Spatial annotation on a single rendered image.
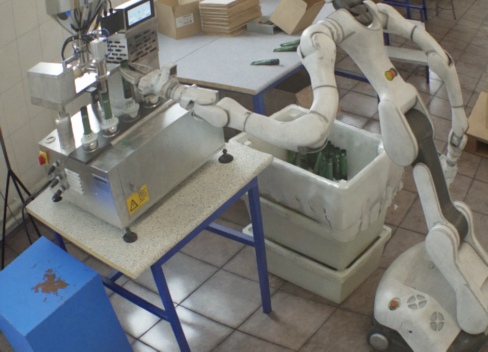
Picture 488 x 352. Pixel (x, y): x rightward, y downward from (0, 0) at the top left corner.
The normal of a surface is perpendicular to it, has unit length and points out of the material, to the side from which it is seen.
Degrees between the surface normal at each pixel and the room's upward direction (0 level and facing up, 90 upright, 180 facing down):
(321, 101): 44
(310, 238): 96
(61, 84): 90
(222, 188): 0
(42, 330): 90
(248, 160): 0
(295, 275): 96
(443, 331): 38
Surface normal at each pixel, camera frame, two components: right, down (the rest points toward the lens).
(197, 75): -0.11, -0.84
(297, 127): -0.44, -0.27
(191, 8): 0.54, 0.63
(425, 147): 0.60, -0.10
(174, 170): 0.81, 0.24
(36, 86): -0.58, 0.49
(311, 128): -0.22, -0.22
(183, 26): 0.53, 0.40
